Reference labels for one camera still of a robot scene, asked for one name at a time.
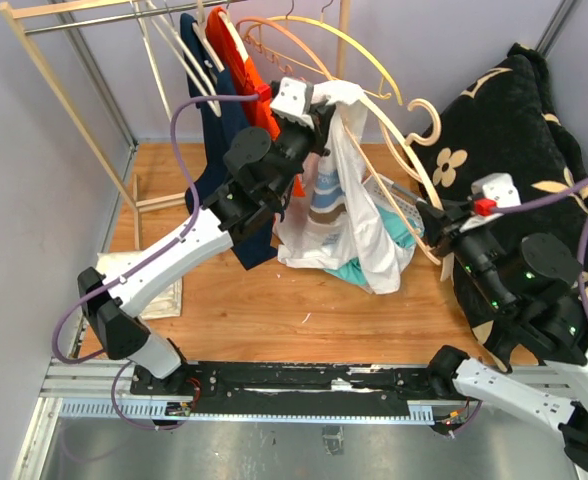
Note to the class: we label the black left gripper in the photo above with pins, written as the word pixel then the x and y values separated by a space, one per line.
pixel 322 116

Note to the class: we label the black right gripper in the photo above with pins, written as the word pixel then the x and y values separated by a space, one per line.
pixel 443 220

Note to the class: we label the teal t shirt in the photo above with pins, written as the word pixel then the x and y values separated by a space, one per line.
pixel 379 264

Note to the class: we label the yellow hanger with metal hook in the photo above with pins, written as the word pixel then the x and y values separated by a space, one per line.
pixel 387 87

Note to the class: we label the orange t shirt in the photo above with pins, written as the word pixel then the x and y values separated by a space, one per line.
pixel 226 41

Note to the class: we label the white pink t shirt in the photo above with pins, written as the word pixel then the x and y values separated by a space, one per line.
pixel 319 230

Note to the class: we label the pink hanger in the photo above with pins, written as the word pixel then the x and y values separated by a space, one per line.
pixel 401 149

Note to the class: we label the orange hanger with metal hook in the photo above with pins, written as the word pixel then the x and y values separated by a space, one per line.
pixel 281 45

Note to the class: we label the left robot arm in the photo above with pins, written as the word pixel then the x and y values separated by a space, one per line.
pixel 262 171

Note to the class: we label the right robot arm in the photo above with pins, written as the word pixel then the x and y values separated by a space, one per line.
pixel 531 292

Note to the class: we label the navy blue t shirt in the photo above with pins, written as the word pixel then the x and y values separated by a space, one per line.
pixel 218 132

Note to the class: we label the cream hanger on navy shirt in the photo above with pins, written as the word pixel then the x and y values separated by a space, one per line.
pixel 194 60

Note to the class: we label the empty cream hanger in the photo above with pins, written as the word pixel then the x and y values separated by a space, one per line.
pixel 151 58

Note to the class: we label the white plastic basket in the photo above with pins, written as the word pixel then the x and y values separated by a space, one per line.
pixel 399 200

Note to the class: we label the black floral blanket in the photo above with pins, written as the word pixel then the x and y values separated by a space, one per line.
pixel 505 122

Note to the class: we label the folded cream cloth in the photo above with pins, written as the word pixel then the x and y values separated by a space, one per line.
pixel 165 305

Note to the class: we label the wooden clothes rack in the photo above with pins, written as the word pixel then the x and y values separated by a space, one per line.
pixel 27 22

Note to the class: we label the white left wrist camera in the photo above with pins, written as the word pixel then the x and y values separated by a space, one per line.
pixel 289 99

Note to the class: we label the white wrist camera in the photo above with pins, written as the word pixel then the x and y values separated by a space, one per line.
pixel 494 190
pixel 289 99

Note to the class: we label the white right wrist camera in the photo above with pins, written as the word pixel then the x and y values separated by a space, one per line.
pixel 494 190

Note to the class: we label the metal corner post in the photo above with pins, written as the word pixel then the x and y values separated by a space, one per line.
pixel 105 93

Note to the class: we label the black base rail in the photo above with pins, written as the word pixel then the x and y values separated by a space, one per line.
pixel 301 389

